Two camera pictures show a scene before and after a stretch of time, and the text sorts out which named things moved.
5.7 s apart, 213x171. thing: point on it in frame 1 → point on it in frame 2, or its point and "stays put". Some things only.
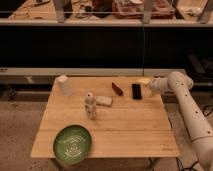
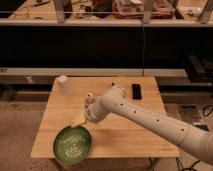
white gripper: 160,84 → 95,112
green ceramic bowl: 72,144 stays put
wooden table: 119,117 stays put
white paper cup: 63,85 stays put
